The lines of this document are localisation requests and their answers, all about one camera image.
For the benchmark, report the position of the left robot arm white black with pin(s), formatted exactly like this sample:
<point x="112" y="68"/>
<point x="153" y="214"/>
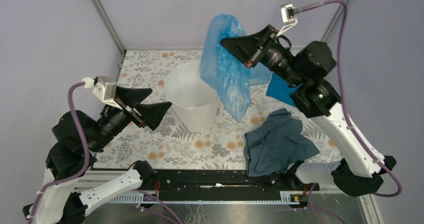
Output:
<point x="79" y="205"/>

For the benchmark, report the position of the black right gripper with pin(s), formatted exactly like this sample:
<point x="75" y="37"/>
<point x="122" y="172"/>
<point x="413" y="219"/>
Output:
<point x="244" y="47"/>

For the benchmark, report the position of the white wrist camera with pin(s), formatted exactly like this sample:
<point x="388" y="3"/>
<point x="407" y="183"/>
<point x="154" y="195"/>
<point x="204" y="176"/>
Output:
<point x="288" y="16"/>
<point x="104" y="88"/>

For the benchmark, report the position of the floral patterned table mat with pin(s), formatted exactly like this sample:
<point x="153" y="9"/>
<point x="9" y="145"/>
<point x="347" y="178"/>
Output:
<point x="172" y="145"/>

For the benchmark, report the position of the teal folded cloth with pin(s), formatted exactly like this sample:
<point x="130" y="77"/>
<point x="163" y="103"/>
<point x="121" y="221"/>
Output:
<point x="280" y="90"/>

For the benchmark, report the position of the blue plastic trash bag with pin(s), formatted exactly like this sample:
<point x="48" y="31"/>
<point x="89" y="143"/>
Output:
<point x="224" y="73"/>

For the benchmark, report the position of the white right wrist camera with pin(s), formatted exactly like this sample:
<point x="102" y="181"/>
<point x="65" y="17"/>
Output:
<point x="288" y="16"/>

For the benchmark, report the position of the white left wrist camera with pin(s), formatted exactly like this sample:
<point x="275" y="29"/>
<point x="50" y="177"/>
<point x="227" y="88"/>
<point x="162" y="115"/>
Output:
<point x="104" y="88"/>

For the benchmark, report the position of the aluminium frame rails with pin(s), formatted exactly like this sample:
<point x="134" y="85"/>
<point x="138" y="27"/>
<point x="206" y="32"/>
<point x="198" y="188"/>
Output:
<point x="109" y="23"/>

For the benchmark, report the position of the white paper trash bin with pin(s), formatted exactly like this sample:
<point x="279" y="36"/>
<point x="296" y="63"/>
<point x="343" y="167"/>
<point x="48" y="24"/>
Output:
<point x="193" y="100"/>

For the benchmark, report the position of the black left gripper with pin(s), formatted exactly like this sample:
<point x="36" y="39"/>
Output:
<point x="153" y="113"/>

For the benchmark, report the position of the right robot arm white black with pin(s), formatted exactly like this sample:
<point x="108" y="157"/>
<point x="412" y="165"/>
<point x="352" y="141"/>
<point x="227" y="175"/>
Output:
<point x="361" y="168"/>

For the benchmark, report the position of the grey-blue crumpled cloth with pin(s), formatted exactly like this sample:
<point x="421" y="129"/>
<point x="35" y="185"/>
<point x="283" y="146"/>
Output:
<point x="276" y="144"/>

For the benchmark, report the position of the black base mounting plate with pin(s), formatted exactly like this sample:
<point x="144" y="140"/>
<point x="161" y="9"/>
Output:
<point x="222" y="185"/>

